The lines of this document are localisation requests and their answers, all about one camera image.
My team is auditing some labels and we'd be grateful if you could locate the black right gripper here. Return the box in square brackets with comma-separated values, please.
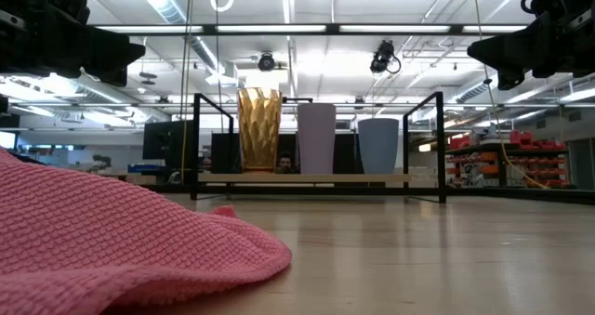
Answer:
[466, 0, 595, 92]

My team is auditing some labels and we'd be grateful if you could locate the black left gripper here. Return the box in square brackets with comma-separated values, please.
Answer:
[0, 0, 147, 88]

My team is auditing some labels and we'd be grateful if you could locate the blue plastic cup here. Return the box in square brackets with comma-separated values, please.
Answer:
[357, 117, 401, 175]

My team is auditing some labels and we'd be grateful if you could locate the amber faceted plastic cup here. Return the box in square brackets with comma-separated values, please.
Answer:
[236, 86, 284, 174]

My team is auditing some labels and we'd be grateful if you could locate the lavender plastic cup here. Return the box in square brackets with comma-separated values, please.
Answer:
[297, 102, 337, 175]

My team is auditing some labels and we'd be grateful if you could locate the shelf with red bins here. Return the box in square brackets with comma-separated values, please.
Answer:
[445, 129, 569, 190]

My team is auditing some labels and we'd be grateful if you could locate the black monitor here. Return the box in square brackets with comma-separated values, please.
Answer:
[142, 119, 194, 161]

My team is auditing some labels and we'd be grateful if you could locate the pink knitted cloth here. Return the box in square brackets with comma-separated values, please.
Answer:
[0, 147, 293, 315]

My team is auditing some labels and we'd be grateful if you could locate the black partition panel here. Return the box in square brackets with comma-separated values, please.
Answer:
[211, 132, 364, 175]

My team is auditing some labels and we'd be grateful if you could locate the yellow hanging cable with clip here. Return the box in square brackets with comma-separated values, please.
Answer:
[471, 0, 549, 190]

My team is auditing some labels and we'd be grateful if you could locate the black overhead frame bar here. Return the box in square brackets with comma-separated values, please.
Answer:
[92, 23, 529, 36]

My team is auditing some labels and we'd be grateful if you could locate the black metal table frame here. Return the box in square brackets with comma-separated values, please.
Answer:
[162, 182, 595, 205]

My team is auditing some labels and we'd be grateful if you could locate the black overhead camera with cable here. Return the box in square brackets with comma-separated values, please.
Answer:
[370, 39, 402, 74]

